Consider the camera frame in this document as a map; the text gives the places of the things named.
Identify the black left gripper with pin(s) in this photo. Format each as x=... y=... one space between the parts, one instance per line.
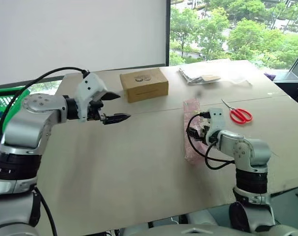
x=95 y=112

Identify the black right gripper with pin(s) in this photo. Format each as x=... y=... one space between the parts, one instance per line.
x=202 y=129

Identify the pink plastic package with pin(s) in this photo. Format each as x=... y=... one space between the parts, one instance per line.
x=190 y=105

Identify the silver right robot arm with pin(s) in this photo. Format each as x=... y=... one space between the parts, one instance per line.
x=252 y=152

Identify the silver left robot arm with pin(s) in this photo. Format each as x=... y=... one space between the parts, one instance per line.
x=23 y=125

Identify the brown cardboard box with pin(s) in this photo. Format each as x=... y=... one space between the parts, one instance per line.
x=149 y=91

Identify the clear plastic wrapper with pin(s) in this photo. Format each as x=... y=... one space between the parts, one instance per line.
x=240 y=81

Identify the silver robot torso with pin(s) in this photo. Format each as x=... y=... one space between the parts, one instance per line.
x=193 y=229

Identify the purple cloth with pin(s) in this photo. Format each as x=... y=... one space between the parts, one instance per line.
x=270 y=75

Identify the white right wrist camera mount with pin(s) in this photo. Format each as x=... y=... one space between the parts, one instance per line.
x=216 y=120

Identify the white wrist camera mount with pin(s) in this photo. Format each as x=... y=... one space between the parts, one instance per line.
x=216 y=120
x=90 y=86

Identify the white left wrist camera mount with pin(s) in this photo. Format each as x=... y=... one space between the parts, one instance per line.
x=90 y=86

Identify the black window frame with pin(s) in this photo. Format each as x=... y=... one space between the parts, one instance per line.
x=167 y=32

